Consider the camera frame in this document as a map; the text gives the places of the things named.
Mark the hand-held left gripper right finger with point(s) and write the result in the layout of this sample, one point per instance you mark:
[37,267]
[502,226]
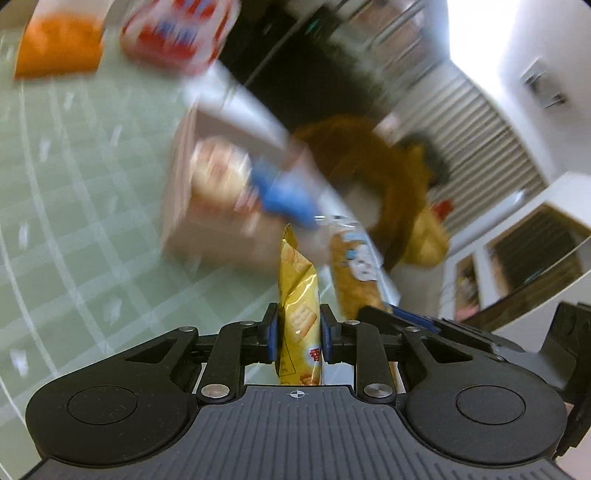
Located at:
[326,332]

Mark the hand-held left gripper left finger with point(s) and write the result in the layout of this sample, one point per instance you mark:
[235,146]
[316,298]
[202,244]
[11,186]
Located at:
[272,332]

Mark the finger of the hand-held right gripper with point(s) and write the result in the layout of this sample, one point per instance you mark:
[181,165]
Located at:
[466,341]

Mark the yellow snack packet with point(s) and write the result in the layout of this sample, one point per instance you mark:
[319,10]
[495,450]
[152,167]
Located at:
[298,295]

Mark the long bread packet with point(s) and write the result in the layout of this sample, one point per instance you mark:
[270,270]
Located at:
[355,272]

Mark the pink cardboard box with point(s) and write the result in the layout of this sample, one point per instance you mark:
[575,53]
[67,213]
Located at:
[184,221]

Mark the clear bread packet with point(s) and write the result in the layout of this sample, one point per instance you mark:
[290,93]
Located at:
[221,194]

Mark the white shelf cabinet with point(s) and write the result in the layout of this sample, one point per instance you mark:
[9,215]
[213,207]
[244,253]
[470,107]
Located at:
[531,249]

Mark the yellow plush toy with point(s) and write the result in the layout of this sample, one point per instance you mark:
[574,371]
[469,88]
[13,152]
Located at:
[429,237]

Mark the dark patterned cloth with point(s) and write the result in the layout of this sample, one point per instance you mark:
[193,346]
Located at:
[429,157]

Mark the pale pleated curtain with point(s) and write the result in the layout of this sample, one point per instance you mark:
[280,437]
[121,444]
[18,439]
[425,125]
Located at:
[471,147]

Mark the green checked tablecloth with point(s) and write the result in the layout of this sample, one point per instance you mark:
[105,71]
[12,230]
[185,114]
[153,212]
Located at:
[92,207]

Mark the black cabinet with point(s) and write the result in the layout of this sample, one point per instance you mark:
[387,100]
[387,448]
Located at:
[300,69]

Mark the white red rabbit face bag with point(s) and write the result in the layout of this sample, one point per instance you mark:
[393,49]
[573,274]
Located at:
[175,32]

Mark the orange tissue box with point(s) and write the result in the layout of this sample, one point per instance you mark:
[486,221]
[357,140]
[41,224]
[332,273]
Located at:
[60,46]

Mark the white tissue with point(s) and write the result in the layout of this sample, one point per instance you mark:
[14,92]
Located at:
[74,7]

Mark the grey wall fixture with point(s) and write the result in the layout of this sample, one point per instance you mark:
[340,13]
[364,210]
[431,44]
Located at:
[542,85]

